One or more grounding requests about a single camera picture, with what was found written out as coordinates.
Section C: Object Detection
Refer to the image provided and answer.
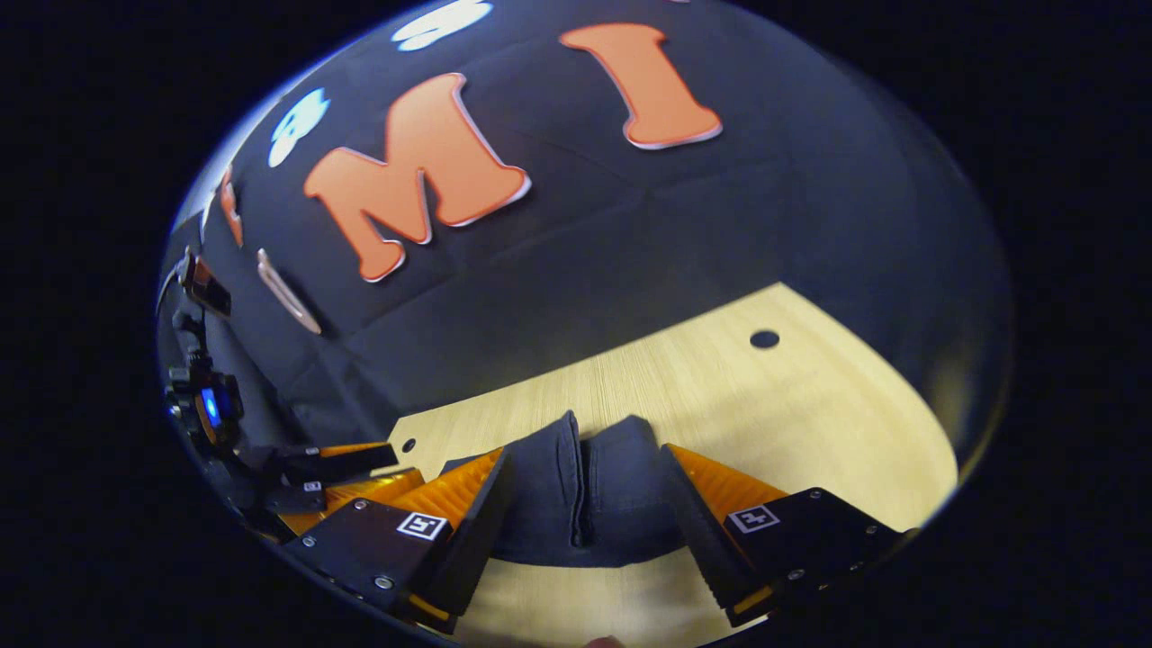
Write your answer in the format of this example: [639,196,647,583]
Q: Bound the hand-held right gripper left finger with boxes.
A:
[280,447,515,635]

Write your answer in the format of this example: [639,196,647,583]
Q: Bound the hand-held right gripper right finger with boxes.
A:
[661,442,905,629]

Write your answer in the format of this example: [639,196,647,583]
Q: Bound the dark grey jeans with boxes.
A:
[439,410,714,570]

